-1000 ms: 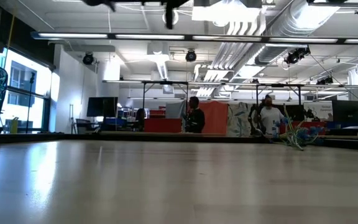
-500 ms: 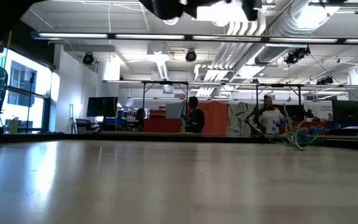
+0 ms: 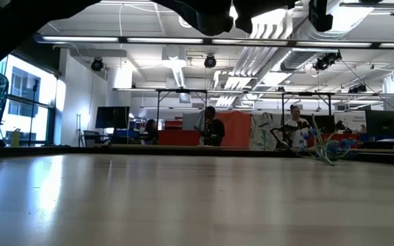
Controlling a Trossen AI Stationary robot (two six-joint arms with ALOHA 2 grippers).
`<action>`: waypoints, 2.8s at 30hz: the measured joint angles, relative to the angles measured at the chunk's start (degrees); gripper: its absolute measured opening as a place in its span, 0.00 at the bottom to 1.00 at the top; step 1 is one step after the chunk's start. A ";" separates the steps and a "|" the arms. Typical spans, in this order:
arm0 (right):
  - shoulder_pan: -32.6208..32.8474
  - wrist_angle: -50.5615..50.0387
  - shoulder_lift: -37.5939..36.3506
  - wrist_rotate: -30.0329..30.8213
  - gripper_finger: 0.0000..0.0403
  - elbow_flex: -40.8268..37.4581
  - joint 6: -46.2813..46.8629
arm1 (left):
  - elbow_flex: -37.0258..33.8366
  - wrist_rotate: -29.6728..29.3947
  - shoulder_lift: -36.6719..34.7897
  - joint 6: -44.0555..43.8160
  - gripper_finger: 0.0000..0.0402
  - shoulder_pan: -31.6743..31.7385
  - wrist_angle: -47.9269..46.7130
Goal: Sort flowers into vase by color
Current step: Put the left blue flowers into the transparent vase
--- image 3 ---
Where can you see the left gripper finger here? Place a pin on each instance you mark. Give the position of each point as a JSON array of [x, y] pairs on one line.
[[320, 15]]

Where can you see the sparse blue flower spray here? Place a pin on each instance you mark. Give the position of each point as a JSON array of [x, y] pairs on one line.
[[334, 147]]

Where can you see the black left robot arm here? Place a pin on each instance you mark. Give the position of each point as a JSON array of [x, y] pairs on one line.
[[12, 24]]

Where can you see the black background robot arm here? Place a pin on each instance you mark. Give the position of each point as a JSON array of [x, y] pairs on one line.
[[279, 136]]

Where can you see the black ceiling spotlight cluster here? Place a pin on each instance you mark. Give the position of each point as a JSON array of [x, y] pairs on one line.
[[327, 61]]

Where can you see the long LED light bar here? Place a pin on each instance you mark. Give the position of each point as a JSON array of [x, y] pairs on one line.
[[164, 40]]

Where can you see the black computer monitor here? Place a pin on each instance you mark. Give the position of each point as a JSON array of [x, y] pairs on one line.
[[112, 117], [382, 122], [326, 123]]

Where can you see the white sign board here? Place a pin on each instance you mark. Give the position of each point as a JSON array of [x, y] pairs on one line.
[[351, 121]]

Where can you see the person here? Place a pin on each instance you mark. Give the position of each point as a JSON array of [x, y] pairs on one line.
[[214, 130], [150, 131], [296, 128]]

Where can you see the orange partition panel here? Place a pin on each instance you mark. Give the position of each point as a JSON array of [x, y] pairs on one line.
[[238, 128]]

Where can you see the grey-white patterned sheet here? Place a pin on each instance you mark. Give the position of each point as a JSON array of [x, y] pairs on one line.
[[265, 131]]

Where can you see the red box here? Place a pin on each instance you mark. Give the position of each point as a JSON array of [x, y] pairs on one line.
[[173, 124]]

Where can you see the red partition panel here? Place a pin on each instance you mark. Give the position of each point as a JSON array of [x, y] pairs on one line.
[[178, 137]]

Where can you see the grey office chair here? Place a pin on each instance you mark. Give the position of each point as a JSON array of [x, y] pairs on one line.
[[90, 136]]

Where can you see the large window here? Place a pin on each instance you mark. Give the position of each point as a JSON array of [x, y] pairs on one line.
[[46, 102]]

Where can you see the black light stand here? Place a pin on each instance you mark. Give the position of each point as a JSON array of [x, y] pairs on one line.
[[33, 112]]

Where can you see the yellow-green bin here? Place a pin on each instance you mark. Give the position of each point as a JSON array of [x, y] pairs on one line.
[[15, 138]]

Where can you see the silver ventilation duct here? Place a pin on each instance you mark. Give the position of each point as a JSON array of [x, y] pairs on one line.
[[299, 58]]

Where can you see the white ceiling duct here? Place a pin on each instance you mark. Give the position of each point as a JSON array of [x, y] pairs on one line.
[[178, 71]]

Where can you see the black metal rig frame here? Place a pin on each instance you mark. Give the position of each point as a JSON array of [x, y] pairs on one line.
[[282, 109], [158, 109]]

